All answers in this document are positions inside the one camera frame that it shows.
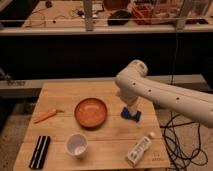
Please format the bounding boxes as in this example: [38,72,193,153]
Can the black floor cables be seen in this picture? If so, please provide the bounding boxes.
[159,111,209,171]

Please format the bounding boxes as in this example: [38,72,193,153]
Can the grey metal post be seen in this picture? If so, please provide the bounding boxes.
[83,0,93,31]

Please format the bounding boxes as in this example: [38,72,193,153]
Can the black object on bench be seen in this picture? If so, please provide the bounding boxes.
[107,10,131,26]

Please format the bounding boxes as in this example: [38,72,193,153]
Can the white plastic cup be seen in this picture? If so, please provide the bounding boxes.
[66,133,88,158]

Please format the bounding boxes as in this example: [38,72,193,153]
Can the orange toy carrot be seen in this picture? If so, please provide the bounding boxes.
[33,109,64,124]

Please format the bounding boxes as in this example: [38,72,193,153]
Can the orange wooden bowl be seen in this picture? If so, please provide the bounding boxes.
[74,98,108,128]

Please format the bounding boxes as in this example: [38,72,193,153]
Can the orange basket on bench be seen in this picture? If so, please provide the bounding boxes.
[131,4,153,25]

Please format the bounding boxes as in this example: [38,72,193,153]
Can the black white striped block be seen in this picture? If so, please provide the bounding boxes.
[29,136,50,170]

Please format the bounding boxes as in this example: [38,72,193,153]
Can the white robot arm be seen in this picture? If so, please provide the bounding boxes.
[115,60,213,128]

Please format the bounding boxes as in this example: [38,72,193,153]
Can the blue sponge block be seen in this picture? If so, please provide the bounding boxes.
[121,107,141,122]

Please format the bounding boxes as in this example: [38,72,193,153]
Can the white plastic bottle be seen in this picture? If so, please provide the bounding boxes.
[127,132,155,166]

